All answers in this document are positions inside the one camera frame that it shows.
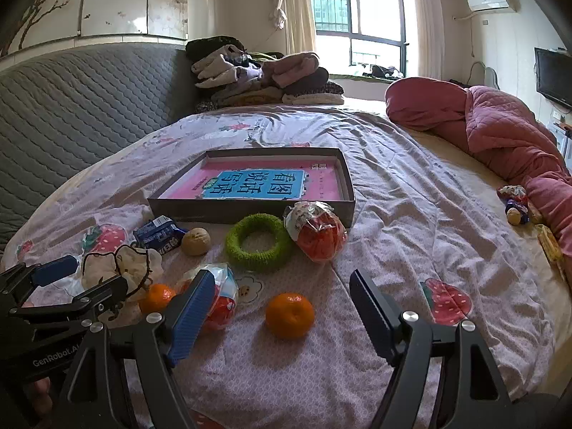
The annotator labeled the white snack bag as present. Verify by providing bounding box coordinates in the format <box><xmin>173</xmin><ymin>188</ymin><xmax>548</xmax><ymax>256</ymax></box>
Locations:
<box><xmin>283</xmin><ymin>201</ymin><xmax>348</xmax><ymax>263</ymax></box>

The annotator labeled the cream curtain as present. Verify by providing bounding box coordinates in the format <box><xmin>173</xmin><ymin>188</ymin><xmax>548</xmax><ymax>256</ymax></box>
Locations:
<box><xmin>279</xmin><ymin>0</ymin><xmax>318</xmax><ymax>56</ymax></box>
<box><xmin>409</xmin><ymin>0</ymin><xmax>443</xmax><ymax>81</ymax></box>

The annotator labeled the pile of folded clothes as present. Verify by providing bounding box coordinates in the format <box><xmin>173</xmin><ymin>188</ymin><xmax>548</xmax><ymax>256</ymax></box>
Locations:
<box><xmin>184</xmin><ymin>36</ymin><xmax>346</xmax><ymax>114</ymax></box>

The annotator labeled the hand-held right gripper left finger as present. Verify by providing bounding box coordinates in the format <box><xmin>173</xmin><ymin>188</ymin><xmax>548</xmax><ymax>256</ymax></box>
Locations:
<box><xmin>53</xmin><ymin>269</ymin><xmax>217</xmax><ymax>429</ymax></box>

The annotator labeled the green window sill mat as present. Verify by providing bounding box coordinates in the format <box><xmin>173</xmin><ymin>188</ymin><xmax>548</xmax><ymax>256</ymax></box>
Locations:
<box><xmin>331</xmin><ymin>73</ymin><xmax>394</xmax><ymax>85</ymax></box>

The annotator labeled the cream scrunchie with black edge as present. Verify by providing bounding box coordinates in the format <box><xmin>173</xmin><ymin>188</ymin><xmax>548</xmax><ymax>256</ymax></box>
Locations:
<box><xmin>80</xmin><ymin>243</ymin><xmax>162</xmax><ymax>302</ymax></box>

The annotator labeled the red snack packet blue trim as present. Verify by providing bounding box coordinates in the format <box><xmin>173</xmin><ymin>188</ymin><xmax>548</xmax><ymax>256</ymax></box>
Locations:
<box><xmin>176</xmin><ymin>263</ymin><xmax>240</xmax><ymax>332</ymax></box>

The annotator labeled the large orange mandarin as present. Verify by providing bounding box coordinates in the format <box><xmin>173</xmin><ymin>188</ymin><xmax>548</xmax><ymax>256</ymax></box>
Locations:
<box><xmin>265</xmin><ymin>292</ymin><xmax>315</xmax><ymax>339</ymax></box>

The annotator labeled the blue wrapped gold candy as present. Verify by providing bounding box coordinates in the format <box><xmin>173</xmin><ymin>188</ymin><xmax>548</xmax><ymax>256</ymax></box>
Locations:
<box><xmin>505</xmin><ymin>206</ymin><xmax>530</xmax><ymax>226</ymax></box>

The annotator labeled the window with dark frame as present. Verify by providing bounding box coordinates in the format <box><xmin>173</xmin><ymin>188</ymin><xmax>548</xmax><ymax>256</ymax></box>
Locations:
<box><xmin>307</xmin><ymin>0</ymin><xmax>409</xmax><ymax>77</ymax></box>

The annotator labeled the blossom painted wall panel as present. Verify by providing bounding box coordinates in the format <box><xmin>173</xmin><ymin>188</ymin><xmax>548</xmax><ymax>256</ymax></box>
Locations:
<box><xmin>0</xmin><ymin>0</ymin><xmax>188</xmax><ymax>56</ymax></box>

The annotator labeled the tan walnut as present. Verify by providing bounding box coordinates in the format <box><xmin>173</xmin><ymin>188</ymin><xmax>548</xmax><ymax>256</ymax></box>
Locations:
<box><xmin>181</xmin><ymin>228</ymin><xmax>212</xmax><ymax>257</ymax></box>

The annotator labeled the white air conditioner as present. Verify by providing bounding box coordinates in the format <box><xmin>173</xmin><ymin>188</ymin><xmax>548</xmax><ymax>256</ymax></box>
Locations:
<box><xmin>467</xmin><ymin>0</ymin><xmax>519</xmax><ymax>13</ymax></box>

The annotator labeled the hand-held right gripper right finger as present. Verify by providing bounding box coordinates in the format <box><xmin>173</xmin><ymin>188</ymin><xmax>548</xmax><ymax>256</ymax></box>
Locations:
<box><xmin>349</xmin><ymin>269</ymin><xmax>514</xmax><ymax>429</ymax></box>

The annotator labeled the green fuzzy ring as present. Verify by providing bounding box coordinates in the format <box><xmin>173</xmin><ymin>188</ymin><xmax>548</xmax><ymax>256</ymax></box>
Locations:
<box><xmin>225</xmin><ymin>213</ymin><xmax>295</xmax><ymax>272</ymax></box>

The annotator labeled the pink strawberry print bedsheet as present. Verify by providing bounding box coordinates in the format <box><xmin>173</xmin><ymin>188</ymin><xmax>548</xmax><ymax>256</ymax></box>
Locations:
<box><xmin>0</xmin><ymin>105</ymin><xmax>564</xmax><ymax>429</ymax></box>

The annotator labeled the white curved metal frame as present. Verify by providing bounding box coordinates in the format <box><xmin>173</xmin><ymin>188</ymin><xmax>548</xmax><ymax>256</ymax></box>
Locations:
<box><xmin>469</xmin><ymin>61</ymin><xmax>499</xmax><ymax>90</ymax></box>

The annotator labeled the small orange mandarin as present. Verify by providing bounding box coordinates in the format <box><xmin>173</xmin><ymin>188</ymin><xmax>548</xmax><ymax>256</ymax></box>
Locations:
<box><xmin>138</xmin><ymin>283</ymin><xmax>176</xmax><ymax>316</ymax></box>

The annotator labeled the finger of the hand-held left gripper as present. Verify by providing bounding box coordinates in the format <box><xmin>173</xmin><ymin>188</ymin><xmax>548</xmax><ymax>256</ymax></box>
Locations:
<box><xmin>8</xmin><ymin>275</ymin><xmax>130</xmax><ymax>325</ymax></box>
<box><xmin>0</xmin><ymin>255</ymin><xmax>80</xmax><ymax>309</ymax></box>

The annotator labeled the dark cloth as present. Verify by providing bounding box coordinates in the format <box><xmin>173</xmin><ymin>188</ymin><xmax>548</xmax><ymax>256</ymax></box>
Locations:
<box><xmin>364</xmin><ymin>65</ymin><xmax>403</xmax><ymax>79</ymax></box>

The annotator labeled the grey quilted mattress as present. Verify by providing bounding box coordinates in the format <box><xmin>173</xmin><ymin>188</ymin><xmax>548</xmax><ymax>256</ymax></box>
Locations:
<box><xmin>0</xmin><ymin>42</ymin><xmax>202</xmax><ymax>251</ymax></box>

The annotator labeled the black flat television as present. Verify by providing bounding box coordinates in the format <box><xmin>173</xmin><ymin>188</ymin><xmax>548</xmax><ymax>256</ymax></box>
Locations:
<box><xmin>534</xmin><ymin>47</ymin><xmax>572</xmax><ymax>114</ymax></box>

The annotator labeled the yellow packet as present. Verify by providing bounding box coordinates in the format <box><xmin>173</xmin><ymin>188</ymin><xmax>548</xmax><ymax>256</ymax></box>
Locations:
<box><xmin>536</xmin><ymin>226</ymin><xmax>564</xmax><ymax>262</ymax></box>

